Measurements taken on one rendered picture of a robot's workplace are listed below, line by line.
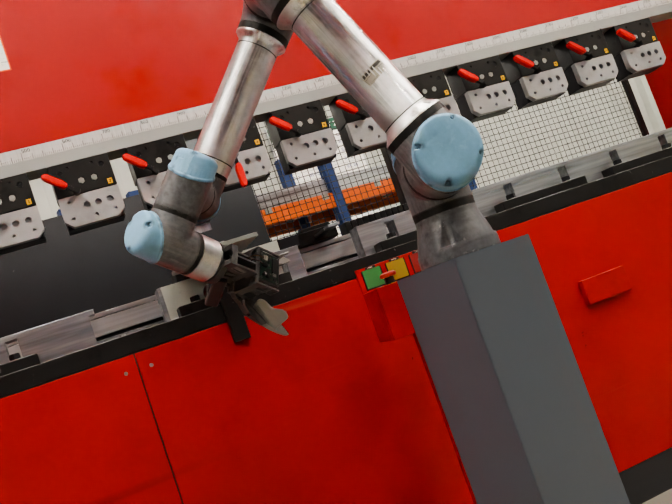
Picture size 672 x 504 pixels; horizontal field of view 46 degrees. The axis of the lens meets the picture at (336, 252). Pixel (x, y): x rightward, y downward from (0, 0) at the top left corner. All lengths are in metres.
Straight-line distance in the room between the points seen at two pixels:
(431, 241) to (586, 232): 1.03
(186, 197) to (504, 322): 0.56
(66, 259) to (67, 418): 0.81
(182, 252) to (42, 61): 1.02
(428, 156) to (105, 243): 1.54
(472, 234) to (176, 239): 0.50
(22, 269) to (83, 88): 0.68
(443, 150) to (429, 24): 1.24
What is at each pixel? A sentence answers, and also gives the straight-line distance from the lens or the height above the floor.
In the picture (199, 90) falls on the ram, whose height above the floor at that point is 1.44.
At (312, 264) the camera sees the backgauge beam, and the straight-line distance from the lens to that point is 2.42.
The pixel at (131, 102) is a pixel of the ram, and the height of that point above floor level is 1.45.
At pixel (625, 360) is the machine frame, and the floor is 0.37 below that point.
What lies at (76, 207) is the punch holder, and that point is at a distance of 2.08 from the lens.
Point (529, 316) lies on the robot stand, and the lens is 1.41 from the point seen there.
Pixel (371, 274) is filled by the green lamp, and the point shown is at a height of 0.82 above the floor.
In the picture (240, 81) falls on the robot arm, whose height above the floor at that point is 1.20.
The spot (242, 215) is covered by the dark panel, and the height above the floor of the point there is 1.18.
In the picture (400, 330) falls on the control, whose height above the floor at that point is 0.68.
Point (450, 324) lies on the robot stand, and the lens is 1.39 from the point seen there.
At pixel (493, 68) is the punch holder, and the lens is 2.53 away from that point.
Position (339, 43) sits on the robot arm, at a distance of 1.34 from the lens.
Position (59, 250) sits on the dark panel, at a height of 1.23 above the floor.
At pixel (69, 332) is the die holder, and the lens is 2.05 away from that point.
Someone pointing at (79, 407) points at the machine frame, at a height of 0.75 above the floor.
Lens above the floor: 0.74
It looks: 5 degrees up
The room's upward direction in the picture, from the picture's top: 20 degrees counter-clockwise
